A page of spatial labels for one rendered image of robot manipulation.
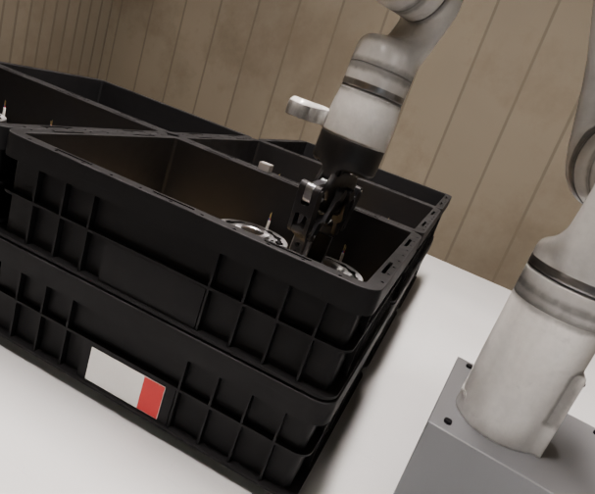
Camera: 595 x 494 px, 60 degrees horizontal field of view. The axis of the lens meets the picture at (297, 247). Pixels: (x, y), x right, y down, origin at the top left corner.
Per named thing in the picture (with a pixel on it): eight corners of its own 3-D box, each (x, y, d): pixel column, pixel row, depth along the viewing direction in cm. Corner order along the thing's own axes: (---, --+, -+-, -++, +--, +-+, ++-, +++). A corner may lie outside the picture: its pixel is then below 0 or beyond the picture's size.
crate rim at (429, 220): (436, 222, 96) (442, 209, 95) (417, 251, 68) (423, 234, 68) (252, 149, 106) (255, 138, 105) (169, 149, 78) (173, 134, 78)
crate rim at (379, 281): (417, 251, 68) (423, 234, 68) (368, 321, 41) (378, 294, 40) (169, 149, 78) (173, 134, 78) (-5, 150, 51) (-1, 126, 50)
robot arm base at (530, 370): (537, 421, 58) (615, 290, 53) (541, 468, 50) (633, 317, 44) (459, 381, 61) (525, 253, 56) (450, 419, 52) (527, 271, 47)
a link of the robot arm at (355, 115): (314, 121, 64) (331, 72, 62) (394, 155, 60) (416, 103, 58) (279, 112, 56) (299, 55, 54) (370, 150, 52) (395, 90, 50)
